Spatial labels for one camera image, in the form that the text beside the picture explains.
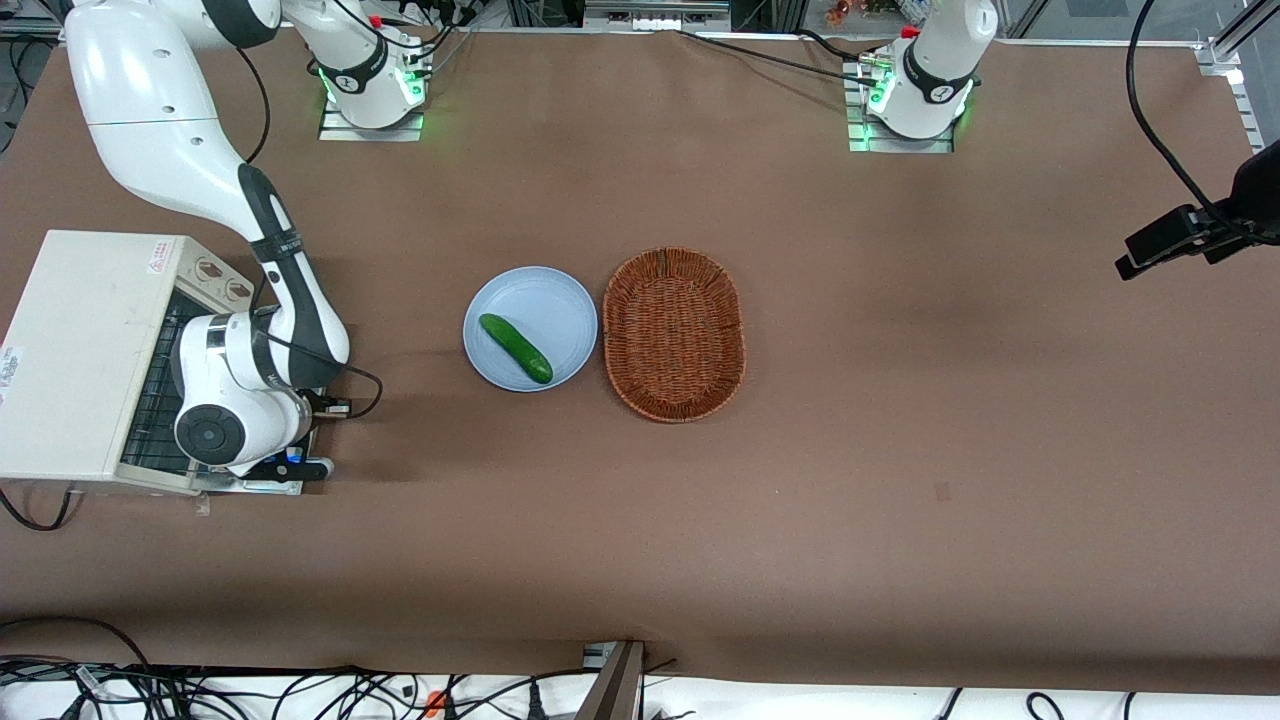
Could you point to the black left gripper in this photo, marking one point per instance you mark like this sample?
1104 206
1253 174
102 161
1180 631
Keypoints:
1254 196

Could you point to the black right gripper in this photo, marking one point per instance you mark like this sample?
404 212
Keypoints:
314 402

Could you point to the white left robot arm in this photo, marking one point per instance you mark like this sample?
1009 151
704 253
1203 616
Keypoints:
935 60

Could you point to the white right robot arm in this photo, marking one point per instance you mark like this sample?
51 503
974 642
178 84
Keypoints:
160 120

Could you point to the round beige oven knob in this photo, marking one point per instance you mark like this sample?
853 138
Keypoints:
208 268
238 290

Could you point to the white toaster oven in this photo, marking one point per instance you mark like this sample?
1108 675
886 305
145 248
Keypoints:
80 350

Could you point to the green cucumber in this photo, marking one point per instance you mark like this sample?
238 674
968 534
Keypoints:
515 348

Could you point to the red label sticker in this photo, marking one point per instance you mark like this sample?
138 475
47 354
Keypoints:
161 258

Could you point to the light blue round plate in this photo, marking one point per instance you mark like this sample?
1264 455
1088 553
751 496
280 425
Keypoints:
545 310

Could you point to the white printed label sticker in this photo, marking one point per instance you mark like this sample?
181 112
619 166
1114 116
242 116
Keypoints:
10 366

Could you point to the brown oval wicker basket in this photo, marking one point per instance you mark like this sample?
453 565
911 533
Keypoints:
675 335

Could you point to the aluminium frame rail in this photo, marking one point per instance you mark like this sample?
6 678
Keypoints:
1235 60

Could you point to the grey metal stand post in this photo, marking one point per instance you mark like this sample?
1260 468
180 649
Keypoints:
615 685

